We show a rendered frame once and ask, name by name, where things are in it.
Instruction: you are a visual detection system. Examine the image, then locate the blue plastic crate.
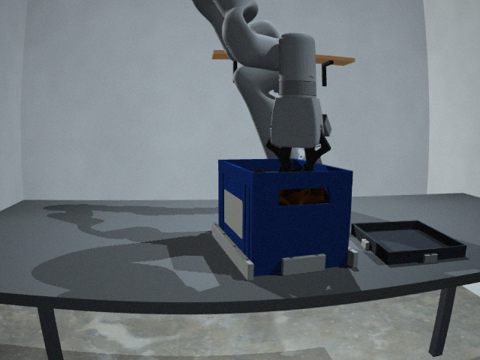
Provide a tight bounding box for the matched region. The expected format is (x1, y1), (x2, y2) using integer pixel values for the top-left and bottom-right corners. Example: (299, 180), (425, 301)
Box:
(218, 159), (353, 277)

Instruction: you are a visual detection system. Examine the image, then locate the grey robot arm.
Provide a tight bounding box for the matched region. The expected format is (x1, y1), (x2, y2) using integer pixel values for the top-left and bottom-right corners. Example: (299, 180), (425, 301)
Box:
(191, 0), (317, 159)

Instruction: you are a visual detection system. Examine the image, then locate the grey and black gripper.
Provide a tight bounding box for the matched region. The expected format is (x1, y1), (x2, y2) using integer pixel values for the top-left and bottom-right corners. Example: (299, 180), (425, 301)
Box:
(266, 94), (331, 172)

